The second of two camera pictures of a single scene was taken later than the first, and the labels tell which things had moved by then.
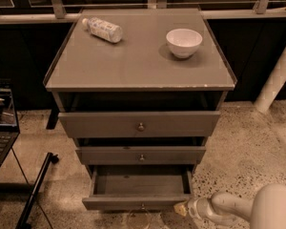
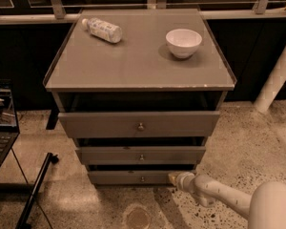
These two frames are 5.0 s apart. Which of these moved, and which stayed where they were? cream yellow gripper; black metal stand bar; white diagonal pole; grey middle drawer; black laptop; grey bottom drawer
Moved: cream yellow gripper; grey bottom drawer
Stayed: grey middle drawer; black laptop; black metal stand bar; white diagonal pole
